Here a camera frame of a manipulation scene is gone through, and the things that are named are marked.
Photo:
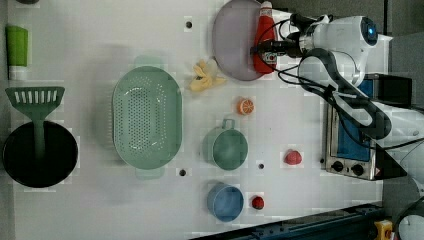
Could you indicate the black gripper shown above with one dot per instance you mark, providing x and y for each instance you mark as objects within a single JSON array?
[{"x": 285, "y": 47}]

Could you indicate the red plush ketchup bottle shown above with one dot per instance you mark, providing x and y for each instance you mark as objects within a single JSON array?
[{"x": 264, "y": 61}]

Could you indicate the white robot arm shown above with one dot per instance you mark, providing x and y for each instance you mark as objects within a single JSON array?
[{"x": 333, "y": 55}]

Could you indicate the lavender round plate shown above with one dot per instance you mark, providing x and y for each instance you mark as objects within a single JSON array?
[{"x": 233, "y": 35}]

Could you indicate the orange slice toy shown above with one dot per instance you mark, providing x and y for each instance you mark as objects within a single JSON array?
[{"x": 245, "y": 106}]

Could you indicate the yellow plush peeled banana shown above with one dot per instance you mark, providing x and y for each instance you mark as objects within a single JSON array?
[{"x": 206, "y": 76}]

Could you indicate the red strawberry toy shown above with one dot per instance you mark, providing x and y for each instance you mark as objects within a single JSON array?
[{"x": 293, "y": 157}]

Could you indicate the silver toaster oven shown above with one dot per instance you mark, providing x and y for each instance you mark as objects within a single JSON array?
[{"x": 349, "y": 152}]

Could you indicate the green perforated colander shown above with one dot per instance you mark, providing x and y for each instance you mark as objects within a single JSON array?
[{"x": 147, "y": 117}]

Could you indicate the small red tomato toy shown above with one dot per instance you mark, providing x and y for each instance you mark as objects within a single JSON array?
[{"x": 258, "y": 203}]

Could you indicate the blue cup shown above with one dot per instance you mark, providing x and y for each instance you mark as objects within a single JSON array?
[{"x": 225, "y": 202}]

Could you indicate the yellow clamp block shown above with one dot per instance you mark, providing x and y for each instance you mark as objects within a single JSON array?
[{"x": 384, "y": 230}]

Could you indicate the green spatula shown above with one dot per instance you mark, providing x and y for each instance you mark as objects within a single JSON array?
[{"x": 36, "y": 103}]

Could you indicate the green bottle white cap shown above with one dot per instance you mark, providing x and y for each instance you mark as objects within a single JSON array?
[{"x": 17, "y": 39}]

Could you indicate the black round pan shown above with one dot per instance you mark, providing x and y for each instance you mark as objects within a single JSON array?
[{"x": 39, "y": 169}]

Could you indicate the green cup with handle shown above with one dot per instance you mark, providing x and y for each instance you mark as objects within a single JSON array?
[{"x": 225, "y": 147}]

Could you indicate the blue metal rail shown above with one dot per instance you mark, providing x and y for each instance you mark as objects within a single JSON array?
[{"x": 353, "y": 223}]

